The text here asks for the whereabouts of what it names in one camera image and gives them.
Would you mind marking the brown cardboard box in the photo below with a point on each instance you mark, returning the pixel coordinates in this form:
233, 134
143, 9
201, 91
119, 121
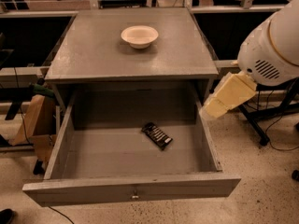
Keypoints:
39, 127

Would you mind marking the small metal drawer knob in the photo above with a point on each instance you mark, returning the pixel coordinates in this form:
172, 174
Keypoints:
135, 196

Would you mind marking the grey wooden cabinet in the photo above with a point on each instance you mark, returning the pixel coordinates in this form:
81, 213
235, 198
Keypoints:
93, 51

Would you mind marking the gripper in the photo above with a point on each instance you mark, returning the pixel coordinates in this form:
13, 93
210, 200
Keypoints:
261, 59

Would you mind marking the black rxbar chocolate bar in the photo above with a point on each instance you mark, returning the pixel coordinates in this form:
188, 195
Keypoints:
156, 135

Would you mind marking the open grey top drawer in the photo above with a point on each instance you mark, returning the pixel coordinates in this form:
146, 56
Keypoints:
101, 155

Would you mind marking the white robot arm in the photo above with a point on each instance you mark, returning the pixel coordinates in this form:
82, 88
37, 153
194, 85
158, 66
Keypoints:
268, 56

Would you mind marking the black metal stand base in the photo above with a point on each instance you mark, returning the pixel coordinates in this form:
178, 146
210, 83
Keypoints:
286, 107

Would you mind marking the white ceramic bowl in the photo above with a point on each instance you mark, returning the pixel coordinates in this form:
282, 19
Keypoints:
139, 36

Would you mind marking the green handled tool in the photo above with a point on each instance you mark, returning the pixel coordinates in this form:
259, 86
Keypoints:
39, 88

